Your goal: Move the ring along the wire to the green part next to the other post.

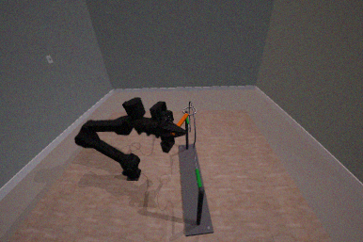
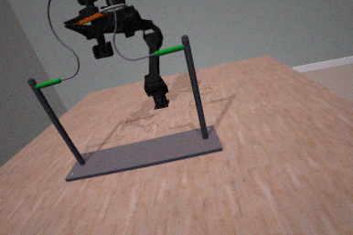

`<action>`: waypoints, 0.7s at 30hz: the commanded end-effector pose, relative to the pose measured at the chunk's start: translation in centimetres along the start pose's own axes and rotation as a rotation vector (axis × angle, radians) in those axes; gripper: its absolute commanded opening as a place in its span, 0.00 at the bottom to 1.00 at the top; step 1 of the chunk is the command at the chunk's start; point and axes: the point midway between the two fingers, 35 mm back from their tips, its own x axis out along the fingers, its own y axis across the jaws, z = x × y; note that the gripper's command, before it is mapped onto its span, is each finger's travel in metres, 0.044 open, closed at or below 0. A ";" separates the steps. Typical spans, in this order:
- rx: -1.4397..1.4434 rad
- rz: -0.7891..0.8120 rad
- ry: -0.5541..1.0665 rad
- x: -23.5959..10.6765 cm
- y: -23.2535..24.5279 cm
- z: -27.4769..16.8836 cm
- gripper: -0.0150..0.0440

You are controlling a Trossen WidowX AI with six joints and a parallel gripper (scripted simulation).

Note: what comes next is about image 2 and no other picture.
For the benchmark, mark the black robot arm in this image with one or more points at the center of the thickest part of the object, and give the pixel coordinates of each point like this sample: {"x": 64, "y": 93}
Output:
{"x": 129, "y": 21}

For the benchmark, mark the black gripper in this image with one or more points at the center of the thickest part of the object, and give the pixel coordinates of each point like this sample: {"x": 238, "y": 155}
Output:
{"x": 96, "y": 29}

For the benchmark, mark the orange handle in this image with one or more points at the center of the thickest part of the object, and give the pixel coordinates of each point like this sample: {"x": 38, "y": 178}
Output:
{"x": 103, "y": 12}

